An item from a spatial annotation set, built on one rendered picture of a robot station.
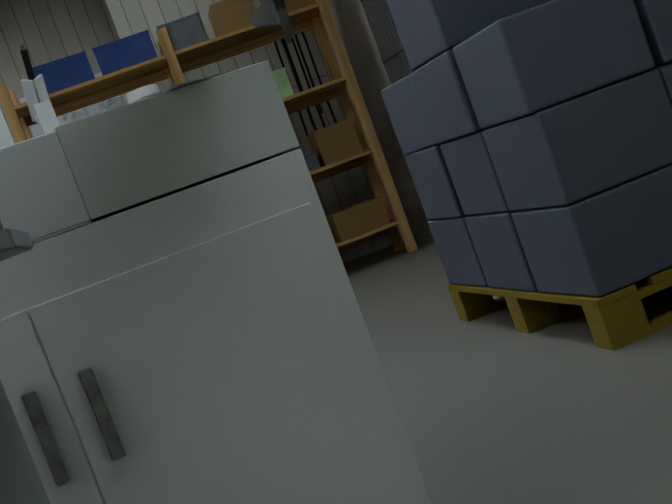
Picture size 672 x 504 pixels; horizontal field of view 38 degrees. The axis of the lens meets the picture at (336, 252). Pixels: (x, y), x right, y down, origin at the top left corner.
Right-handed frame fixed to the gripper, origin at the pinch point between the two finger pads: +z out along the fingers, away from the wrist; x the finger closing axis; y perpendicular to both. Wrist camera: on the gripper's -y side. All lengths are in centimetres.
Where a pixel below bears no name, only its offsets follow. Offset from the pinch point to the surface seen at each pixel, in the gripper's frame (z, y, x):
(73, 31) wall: 194, 156, -664
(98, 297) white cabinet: 17, 40, 33
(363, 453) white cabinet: 56, 11, 42
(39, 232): 6, 44, 28
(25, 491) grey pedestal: 9, 43, 78
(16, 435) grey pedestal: 5, 42, 73
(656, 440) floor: 106, -46, 16
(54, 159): -0.7, 38.9, 21.8
